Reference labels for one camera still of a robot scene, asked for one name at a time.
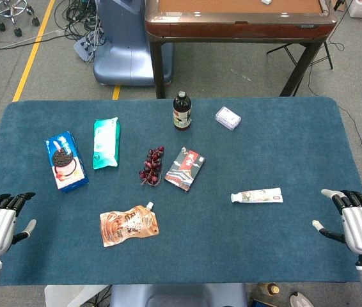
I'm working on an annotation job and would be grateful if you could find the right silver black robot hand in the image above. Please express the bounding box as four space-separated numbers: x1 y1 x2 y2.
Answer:
311 188 362 255

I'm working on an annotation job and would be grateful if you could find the black cable bundle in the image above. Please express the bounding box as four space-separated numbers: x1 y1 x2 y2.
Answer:
61 0 106 42

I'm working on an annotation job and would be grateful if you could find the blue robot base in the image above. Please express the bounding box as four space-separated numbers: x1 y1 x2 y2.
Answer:
92 0 174 87

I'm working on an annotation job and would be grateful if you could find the dark red grape bunch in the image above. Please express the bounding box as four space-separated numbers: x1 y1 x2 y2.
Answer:
138 145 166 187

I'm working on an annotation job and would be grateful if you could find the dark box with red print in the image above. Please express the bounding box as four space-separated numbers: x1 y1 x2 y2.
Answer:
164 146 207 193

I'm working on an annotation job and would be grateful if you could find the black folding stand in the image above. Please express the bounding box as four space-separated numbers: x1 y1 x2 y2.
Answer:
266 40 334 70

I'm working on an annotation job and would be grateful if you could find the black floor cable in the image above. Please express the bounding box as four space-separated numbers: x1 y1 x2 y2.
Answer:
0 29 65 59

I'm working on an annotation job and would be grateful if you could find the blue own robot base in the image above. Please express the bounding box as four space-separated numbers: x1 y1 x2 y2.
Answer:
109 283 249 307

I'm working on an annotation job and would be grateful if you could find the blue felt table mat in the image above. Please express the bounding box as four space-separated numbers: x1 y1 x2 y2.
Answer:
0 97 362 287

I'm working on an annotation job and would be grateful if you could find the white printed tube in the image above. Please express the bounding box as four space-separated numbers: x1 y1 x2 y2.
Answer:
230 187 284 204

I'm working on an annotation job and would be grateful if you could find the grey power strip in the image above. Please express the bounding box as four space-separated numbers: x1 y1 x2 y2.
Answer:
73 34 106 62

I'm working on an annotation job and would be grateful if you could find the clear plastic card box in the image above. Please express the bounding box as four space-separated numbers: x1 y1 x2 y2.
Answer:
214 107 242 132

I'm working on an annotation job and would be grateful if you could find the green wet wipes pack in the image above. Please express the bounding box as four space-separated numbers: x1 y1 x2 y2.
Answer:
92 117 121 170

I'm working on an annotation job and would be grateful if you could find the orange spout pouch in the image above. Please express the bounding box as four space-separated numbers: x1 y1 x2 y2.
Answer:
99 201 161 248

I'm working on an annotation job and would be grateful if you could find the small amber bottle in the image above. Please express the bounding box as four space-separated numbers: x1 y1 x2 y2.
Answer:
257 282 281 297

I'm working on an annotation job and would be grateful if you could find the blue cookie box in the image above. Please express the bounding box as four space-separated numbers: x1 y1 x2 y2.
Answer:
44 130 90 193

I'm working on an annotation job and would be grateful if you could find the brown mahjong table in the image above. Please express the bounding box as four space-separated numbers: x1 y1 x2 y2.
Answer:
145 0 339 99

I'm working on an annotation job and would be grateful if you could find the grey sneaker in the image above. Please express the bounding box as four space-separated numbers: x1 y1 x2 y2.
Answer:
288 292 313 307

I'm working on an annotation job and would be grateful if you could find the chrome swivel stool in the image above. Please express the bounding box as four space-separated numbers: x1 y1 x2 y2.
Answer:
0 0 41 38

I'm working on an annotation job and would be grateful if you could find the dark drink bottle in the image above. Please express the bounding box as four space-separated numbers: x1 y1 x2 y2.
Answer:
172 91 193 131

